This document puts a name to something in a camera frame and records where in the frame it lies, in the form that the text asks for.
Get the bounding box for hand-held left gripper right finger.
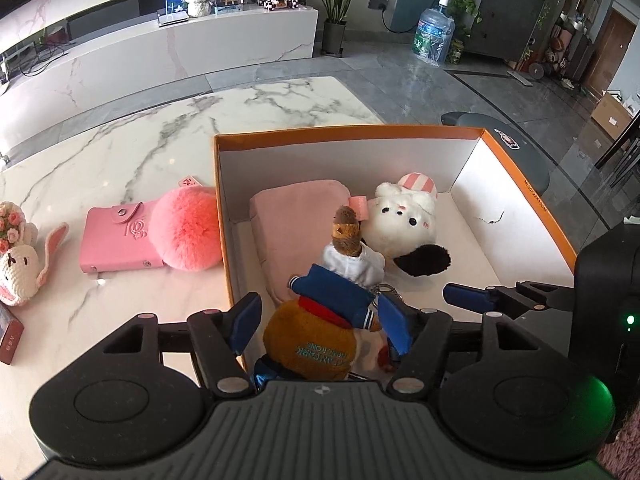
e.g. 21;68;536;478
377;292;540;397

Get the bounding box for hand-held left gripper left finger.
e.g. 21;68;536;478
104;293;263;400

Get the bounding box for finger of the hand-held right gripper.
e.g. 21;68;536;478
443;280;577;320

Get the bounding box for brown plush toy blue jacket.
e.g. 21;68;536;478
254;263;401;386

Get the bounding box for orange cardboard box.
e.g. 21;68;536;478
212;125;582;377

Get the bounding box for small brown plush white shirt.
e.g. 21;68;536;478
320;205;387;288

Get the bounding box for white plush dog striped hat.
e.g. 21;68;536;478
350;172;453;279

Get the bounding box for pink fluffy pom-pom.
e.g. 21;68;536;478
149;186;224;272

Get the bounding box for pink fabric pouch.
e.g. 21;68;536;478
249;178;352;307

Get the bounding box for purple fluffy rug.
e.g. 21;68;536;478
594;407;640;480

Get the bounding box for dark round stool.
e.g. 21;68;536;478
440;111;552;192

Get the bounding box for pink snap card wallet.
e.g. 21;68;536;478
79;200;167;277

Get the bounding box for dark dining chair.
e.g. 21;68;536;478
595;110;640;188

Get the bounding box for brown cardboard carton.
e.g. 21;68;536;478
592;92;640;140

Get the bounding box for white crocheted bunny with flowers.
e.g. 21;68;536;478
0;201;69;307

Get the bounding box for dark red small box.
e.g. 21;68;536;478
0;305;25;365

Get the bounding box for wooden door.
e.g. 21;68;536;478
584;9;632;100

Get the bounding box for blue water jug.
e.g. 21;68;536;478
412;0;457;67

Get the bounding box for white marble tv cabinet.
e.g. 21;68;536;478
0;0;320;128

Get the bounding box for grey storage cabinet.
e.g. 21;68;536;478
469;0;550;62

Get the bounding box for potted green plant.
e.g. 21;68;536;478
306;0;397;57

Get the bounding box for silver flat device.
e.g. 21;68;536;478
157;7;190;28

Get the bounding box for black cables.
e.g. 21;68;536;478
0;40;72;80

